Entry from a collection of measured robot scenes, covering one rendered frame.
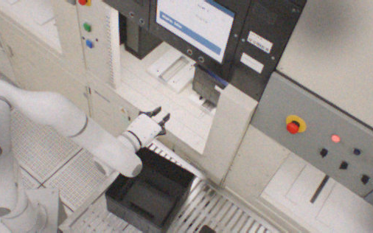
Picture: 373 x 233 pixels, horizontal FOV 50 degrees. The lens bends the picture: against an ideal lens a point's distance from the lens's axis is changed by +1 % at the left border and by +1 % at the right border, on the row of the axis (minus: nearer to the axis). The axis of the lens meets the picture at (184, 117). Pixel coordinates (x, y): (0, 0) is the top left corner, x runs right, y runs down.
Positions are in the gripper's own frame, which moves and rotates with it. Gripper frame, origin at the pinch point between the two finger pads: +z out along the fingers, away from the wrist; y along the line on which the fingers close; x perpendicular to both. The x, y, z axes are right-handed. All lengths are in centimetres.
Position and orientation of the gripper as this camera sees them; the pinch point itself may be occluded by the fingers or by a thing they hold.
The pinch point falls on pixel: (161, 114)
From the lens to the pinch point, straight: 150.9
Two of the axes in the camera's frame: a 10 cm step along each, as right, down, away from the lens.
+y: 7.5, 5.9, -3.0
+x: 1.1, -5.6, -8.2
